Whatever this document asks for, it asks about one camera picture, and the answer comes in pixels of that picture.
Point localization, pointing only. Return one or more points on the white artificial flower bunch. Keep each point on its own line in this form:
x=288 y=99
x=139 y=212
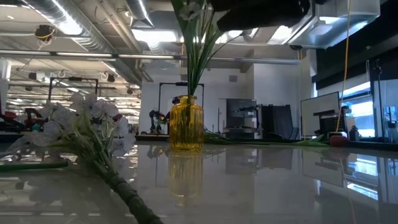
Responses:
x=196 y=62
x=93 y=130

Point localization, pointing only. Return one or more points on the yellow ribbed glass vase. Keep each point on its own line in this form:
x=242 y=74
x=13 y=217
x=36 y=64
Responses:
x=186 y=124

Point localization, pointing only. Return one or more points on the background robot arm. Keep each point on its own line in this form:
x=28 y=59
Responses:
x=154 y=118

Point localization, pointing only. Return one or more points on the black shelf cabinet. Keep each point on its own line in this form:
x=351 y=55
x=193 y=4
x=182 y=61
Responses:
x=241 y=107

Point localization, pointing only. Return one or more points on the white board screen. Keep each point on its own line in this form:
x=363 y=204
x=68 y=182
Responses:
x=318 y=104

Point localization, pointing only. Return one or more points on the black standing panel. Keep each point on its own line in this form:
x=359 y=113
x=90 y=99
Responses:
x=280 y=119

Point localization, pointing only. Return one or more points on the thin black light stand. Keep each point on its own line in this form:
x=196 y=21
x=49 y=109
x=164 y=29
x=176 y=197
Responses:
x=378 y=93

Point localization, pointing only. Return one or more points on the long ceiling pipe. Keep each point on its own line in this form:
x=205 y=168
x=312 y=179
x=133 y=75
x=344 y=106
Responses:
x=93 y=55

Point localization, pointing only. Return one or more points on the rectangular silver vent duct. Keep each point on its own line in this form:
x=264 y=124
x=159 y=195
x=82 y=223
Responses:
x=342 y=18

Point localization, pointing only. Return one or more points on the small silver ceiling duct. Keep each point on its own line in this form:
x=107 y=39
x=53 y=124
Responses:
x=140 y=12

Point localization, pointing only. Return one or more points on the black background gantry frame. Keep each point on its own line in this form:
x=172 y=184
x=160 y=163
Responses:
x=160 y=93

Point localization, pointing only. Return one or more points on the large silver ceiling duct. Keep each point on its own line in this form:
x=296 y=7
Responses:
x=93 y=34

